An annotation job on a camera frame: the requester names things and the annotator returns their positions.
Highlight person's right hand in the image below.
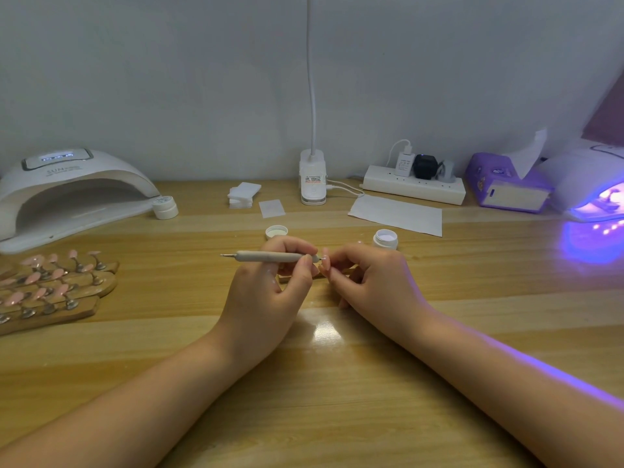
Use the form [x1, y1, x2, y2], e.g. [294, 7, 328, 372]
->
[322, 243, 435, 347]

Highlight person's left hand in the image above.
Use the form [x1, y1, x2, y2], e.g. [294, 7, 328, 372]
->
[213, 235, 320, 371]

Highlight grey dotting pen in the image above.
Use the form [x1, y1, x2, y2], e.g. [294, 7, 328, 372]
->
[220, 250, 323, 264]

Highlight wooden nail holder strip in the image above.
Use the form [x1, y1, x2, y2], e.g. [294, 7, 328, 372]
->
[278, 262, 360, 283]

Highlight wooden stands with pink nails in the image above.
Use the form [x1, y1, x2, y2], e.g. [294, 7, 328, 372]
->
[0, 250, 121, 337]

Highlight white nail lamp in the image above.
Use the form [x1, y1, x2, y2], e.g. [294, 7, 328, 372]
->
[541, 139, 624, 223]
[0, 148, 160, 254]

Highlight person's right forearm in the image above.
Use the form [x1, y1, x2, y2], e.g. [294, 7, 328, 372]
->
[402, 311, 624, 468]

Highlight person's left forearm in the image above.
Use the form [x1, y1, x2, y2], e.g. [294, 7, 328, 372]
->
[0, 336, 259, 468]

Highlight white desk lamp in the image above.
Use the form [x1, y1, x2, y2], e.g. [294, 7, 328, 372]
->
[299, 0, 329, 205]

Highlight white paper sheet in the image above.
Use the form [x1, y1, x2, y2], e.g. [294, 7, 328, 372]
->
[348, 194, 444, 238]

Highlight small white paper square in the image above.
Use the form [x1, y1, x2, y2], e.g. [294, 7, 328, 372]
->
[258, 198, 287, 219]

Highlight white power strip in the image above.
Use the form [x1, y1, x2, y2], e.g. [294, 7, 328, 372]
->
[363, 164, 467, 207]

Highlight stack of white cotton pads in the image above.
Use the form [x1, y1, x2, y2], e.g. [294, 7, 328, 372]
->
[228, 182, 263, 209]

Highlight white charger plug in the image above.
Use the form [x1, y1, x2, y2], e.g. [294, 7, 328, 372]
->
[394, 151, 417, 177]

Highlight black plug adapter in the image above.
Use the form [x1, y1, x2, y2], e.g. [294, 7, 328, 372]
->
[412, 153, 440, 181]

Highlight small closed white jar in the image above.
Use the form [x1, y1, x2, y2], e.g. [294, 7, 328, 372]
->
[152, 196, 179, 220]

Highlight purple tissue box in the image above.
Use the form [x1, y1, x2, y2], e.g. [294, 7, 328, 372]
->
[465, 153, 553, 215]

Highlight white tissue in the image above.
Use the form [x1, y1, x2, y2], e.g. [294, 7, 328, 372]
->
[509, 128, 549, 179]

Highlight brown wooden board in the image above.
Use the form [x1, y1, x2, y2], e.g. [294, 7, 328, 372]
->
[583, 73, 624, 147]

